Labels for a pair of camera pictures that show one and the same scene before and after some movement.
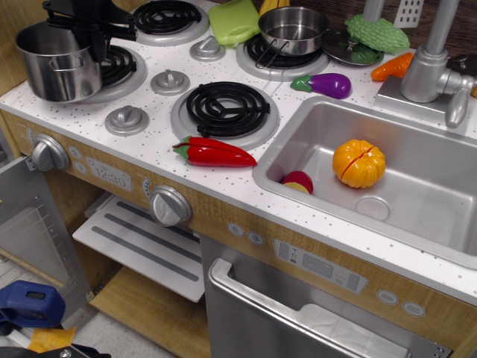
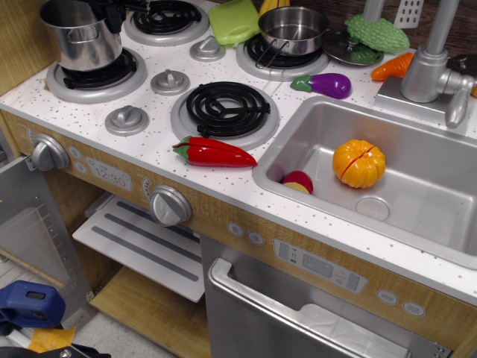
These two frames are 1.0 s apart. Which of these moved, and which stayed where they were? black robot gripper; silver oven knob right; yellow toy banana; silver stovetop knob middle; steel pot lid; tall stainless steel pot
Moved: black robot gripper; tall stainless steel pot
Stayed: silver stovetop knob middle; yellow toy banana; steel pot lid; silver oven knob right
